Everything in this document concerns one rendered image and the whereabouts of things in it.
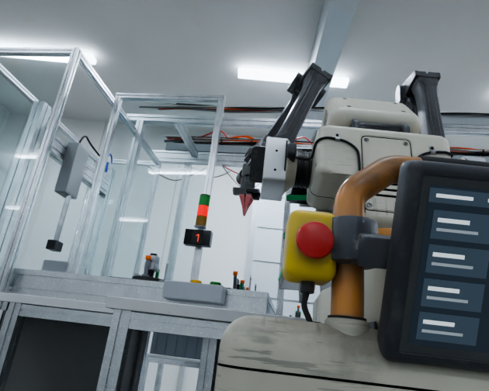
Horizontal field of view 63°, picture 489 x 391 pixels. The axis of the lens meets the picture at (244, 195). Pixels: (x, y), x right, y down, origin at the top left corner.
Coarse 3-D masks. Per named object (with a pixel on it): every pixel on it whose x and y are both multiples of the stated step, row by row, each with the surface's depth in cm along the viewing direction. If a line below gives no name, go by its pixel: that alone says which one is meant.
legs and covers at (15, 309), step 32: (32, 320) 155; (64, 320) 137; (96, 320) 136; (0, 352) 136; (32, 352) 156; (64, 352) 178; (96, 352) 207; (128, 352) 246; (0, 384) 133; (32, 384) 157; (64, 384) 180; (96, 384) 209; (128, 384) 249
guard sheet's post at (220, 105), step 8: (216, 112) 206; (216, 120) 204; (216, 128) 203; (216, 136) 201; (216, 144) 199; (216, 152) 198; (216, 160) 199; (208, 168) 195; (208, 176) 193; (208, 184) 192; (208, 192) 190; (200, 248) 180; (200, 256) 180; (192, 264) 178; (192, 272) 177
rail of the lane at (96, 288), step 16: (48, 272) 151; (64, 272) 150; (32, 288) 150; (48, 288) 149; (64, 288) 148; (80, 288) 148; (96, 288) 147; (112, 288) 146; (128, 288) 145; (144, 288) 145; (160, 288) 145; (192, 304) 141; (208, 304) 140; (224, 304) 139; (240, 304) 139; (256, 304) 138
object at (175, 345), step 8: (160, 336) 335; (168, 336) 334; (176, 336) 333; (184, 336) 333; (152, 344) 333; (160, 344) 333; (168, 344) 332; (176, 344) 331; (184, 344) 330; (192, 344) 329; (200, 344) 329; (152, 352) 331; (160, 352) 330; (168, 352) 330; (176, 352) 329; (184, 352) 327; (192, 352) 327; (200, 352) 327
